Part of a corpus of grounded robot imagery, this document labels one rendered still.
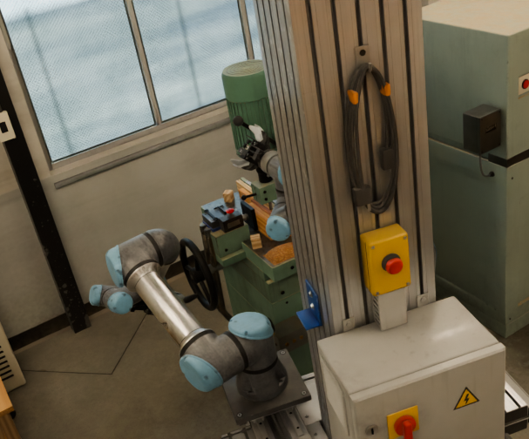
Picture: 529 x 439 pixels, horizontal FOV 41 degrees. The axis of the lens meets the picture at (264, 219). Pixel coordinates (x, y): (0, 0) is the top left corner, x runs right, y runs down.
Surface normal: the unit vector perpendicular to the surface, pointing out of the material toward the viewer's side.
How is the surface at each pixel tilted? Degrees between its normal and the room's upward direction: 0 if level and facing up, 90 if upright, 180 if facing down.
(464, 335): 0
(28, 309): 90
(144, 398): 0
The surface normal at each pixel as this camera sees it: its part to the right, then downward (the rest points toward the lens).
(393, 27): 0.29, 0.44
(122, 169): 0.52, 0.35
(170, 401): -0.16, -0.86
